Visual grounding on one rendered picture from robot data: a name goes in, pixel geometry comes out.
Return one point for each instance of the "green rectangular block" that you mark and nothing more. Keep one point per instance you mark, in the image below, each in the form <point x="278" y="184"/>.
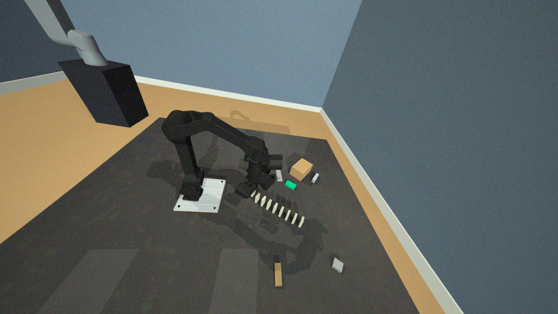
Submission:
<point x="290" y="185"/>

